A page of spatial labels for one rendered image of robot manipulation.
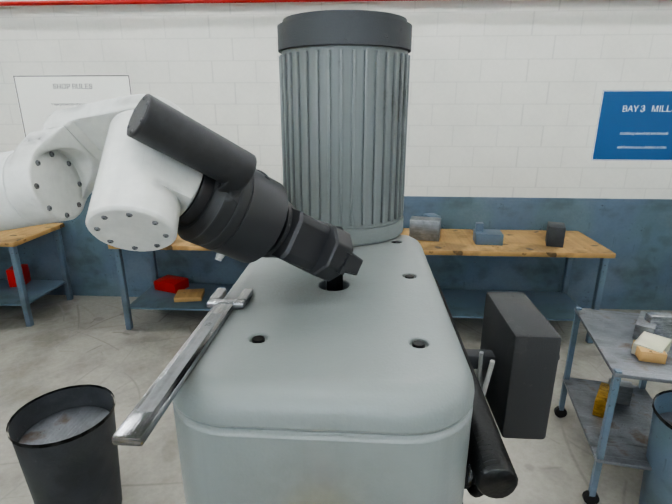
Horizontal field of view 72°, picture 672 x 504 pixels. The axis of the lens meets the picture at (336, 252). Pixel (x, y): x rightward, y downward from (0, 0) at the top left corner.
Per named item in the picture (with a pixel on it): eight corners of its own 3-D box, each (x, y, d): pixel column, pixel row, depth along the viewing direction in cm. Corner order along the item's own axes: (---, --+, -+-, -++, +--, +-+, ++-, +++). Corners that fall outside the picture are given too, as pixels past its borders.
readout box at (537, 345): (552, 441, 82) (571, 337, 76) (501, 439, 83) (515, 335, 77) (517, 378, 101) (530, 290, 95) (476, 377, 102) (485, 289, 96)
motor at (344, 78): (407, 248, 68) (419, 7, 58) (274, 245, 69) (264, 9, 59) (398, 216, 87) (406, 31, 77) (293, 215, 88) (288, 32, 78)
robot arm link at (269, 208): (268, 273, 56) (179, 239, 48) (300, 201, 56) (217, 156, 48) (330, 307, 46) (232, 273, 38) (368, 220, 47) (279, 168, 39)
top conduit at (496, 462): (516, 502, 39) (521, 468, 38) (466, 499, 39) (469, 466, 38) (437, 293, 82) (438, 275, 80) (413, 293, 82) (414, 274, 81)
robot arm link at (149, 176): (194, 280, 43) (64, 239, 36) (204, 188, 48) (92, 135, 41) (272, 234, 36) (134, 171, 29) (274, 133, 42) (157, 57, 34)
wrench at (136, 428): (157, 449, 28) (156, 437, 28) (96, 446, 29) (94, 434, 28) (253, 294, 51) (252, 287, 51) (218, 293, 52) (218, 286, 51)
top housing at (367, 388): (475, 569, 37) (496, 403, 33) (163, 551, 39) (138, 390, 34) (416, 317, 82) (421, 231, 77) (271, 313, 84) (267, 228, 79)
